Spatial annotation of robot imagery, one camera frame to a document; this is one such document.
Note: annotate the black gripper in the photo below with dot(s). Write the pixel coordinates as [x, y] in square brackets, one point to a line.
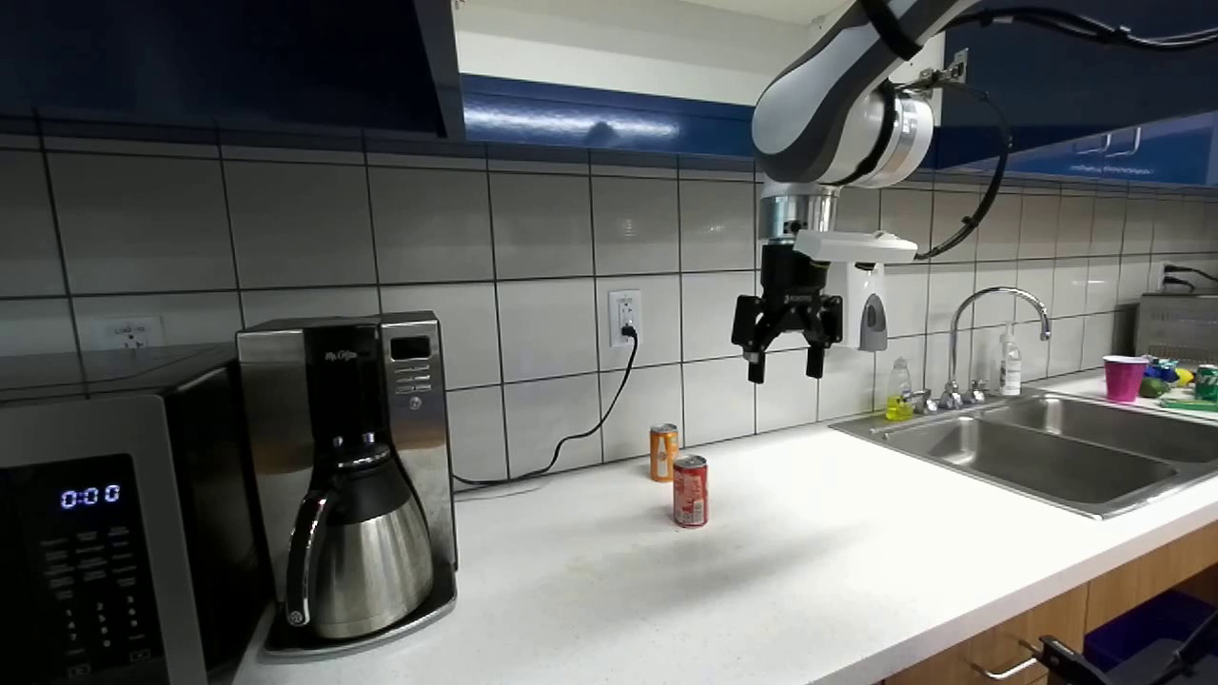
[795, 298]

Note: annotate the red soda can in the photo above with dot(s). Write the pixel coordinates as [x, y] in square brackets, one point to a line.
[691, 493]

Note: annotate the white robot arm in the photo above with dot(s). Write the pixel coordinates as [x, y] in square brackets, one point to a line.
[835, 118]

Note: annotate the blue upper cupboard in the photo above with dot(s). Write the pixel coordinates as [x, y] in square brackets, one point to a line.
[658, 76]

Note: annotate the white soap dispenser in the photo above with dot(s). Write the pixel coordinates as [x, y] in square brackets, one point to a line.
[865, 307]

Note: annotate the yellow dish soap bottle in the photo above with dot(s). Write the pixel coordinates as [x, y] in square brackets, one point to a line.
[901, 393]

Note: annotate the chrome sink faucet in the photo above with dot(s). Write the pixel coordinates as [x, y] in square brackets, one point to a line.
[974, 370]

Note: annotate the small white bottle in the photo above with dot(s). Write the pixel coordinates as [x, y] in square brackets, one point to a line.
[1010, 365]

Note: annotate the stainless steel sink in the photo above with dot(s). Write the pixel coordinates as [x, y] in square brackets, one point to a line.
[1080, 454]

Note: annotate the pink plastic cup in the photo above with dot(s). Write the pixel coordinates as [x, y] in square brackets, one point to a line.
[1123, 376]

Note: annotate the colourful dishes pile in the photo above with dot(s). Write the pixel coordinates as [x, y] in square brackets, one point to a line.
[1183, 384]

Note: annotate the steel paper towel dispenser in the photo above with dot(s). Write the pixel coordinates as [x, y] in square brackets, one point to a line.
[1183, 318]

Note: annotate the black steel coffee maker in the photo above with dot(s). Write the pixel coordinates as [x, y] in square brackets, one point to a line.
[318, 388]

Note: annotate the wooden lower cabinet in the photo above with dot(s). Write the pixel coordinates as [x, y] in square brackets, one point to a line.
[1005, 648]

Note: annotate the steel coffee carafe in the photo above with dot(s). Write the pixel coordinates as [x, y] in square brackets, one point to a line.
[358, 552]

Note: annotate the black microwave oven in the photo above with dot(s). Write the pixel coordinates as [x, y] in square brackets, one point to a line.
[126, 535]

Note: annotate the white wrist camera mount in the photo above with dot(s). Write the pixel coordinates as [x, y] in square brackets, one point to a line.
[859, 243]

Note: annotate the white wall outlet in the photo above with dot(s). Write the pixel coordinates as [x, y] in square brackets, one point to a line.
[627, 307]

